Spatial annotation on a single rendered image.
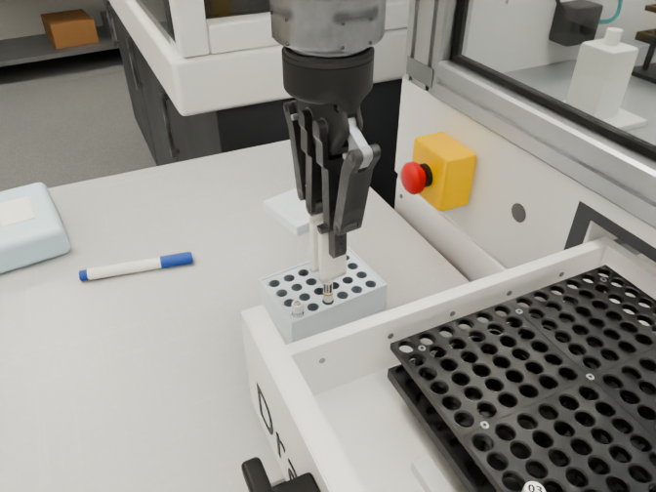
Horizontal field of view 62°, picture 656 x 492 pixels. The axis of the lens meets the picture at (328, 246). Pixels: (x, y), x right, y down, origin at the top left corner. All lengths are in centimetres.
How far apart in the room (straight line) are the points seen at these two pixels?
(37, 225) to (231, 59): 45
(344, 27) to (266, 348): 23
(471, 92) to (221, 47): 51
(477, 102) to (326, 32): 29
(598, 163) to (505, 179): 13
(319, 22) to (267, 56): 64
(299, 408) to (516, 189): 38
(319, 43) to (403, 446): 31
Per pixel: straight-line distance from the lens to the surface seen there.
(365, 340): 45
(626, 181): 54
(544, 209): 61
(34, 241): 78
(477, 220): 69
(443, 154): 65
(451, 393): 39
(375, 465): 43
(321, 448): 33
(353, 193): 47
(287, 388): 35
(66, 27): 401
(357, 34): 43
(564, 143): 57
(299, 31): 42
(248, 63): 104
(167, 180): 93
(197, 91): 103
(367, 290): 62
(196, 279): 71
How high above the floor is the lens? 120
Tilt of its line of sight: 37 degrees down
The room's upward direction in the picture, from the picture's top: straight up
